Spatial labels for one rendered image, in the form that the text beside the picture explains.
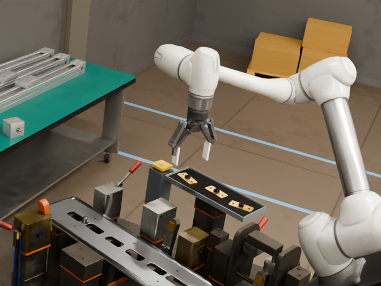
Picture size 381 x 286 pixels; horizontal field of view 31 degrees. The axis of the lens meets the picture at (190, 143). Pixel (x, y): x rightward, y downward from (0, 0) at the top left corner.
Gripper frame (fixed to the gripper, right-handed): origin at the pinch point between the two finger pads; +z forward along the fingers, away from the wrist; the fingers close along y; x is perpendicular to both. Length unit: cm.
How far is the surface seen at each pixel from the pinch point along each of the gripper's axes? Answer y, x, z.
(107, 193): 23.8, -15.8, 18.4
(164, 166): 2.8, -11.6, 8.4
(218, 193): -4.6, 13.5, 8.1
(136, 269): 33.1, 23.5, 24.3
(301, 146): -279, -201, 125
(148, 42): -252, -425, 100
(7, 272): 56, -29, 54
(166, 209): 13.9, 9.2, 13.4
